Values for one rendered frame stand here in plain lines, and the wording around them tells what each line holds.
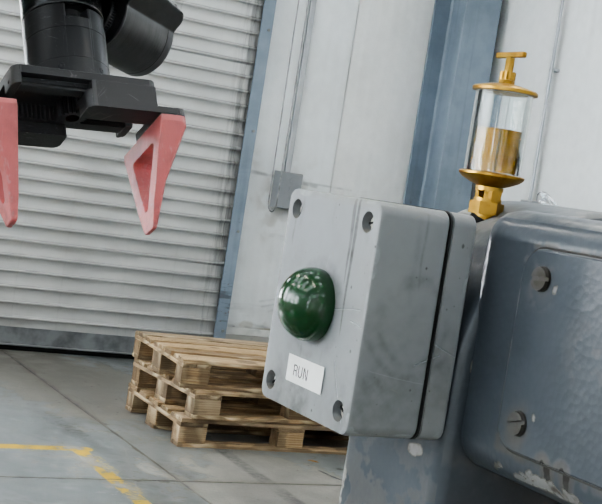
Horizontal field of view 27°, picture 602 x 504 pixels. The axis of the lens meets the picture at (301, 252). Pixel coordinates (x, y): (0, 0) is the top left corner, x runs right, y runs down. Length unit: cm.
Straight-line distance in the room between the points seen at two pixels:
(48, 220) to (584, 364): 787
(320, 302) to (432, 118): 900
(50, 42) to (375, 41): 843
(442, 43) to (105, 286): 312
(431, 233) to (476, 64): 873
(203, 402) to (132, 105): 527
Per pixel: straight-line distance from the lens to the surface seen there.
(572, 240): 46
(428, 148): 947
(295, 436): 637
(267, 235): 891
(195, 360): 606
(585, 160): 845
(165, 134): 86
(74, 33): 88
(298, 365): 51
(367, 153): 925
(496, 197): 55
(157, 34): 96
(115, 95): 86
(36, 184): 823
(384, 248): 47
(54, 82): 85
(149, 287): 855
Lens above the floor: 133
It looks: 3 degrees down
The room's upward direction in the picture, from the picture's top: 9 degrees clockwise
